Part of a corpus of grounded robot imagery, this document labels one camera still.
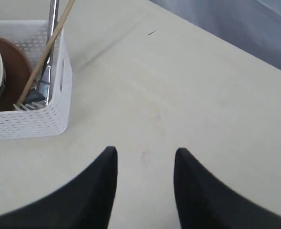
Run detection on white woven plastic basket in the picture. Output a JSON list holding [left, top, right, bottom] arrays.
[[0, 20, 72, 140]]

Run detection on steel table knife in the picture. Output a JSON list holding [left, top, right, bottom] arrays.
[[23, 0, 60, 109]]

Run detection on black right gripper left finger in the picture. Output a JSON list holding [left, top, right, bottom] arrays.
[[0, 146, 118, 229]]

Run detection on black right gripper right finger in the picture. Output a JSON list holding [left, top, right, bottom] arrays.
[[173, 148, 281, 229]]

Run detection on brown red plate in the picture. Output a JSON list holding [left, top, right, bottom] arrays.
[[0, 37, 32, 112]]

